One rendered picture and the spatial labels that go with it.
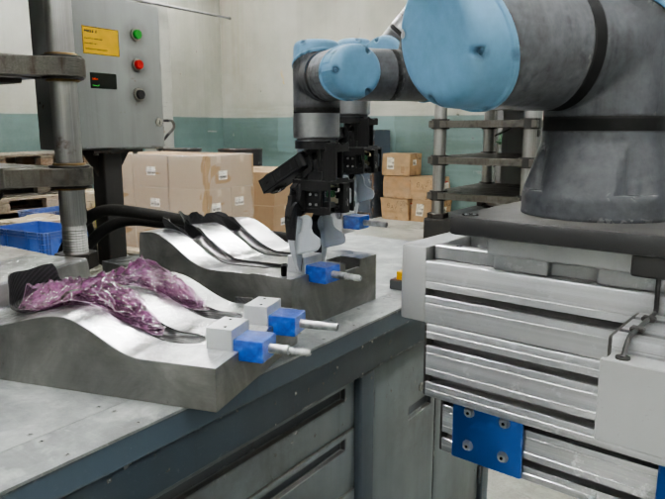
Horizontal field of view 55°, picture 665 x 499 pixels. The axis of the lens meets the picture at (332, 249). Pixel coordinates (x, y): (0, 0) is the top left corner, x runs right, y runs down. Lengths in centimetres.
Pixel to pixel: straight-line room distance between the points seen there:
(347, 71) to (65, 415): 56
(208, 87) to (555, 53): 968
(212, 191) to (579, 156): 445
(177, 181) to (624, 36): 464
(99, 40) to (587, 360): 149
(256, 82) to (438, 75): 933
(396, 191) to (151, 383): 732
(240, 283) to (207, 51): 924
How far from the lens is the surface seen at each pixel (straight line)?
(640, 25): 67
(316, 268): 104
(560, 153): 67
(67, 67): 160
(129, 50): 189
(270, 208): 575
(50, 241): 478
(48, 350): 89
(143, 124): 190
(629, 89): 66
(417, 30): 61
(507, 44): 56
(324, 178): 101
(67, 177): 160
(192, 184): 503
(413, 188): 790
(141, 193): 546
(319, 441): 116
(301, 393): 106
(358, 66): 90
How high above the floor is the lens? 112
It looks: 11 degrees down
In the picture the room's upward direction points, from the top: straight up
